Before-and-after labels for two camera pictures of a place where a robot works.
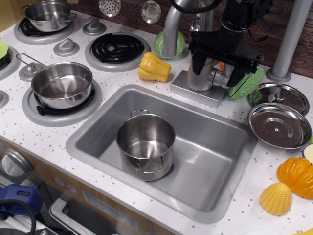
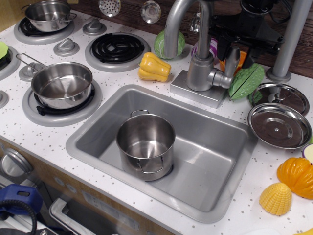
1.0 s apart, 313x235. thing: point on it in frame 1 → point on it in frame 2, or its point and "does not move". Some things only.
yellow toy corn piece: x=276 y=199 does not move
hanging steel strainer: x=110 y=8 does not move
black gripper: x=226 y=46 → x=248 y=27
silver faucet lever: x=217 y=77 does not move
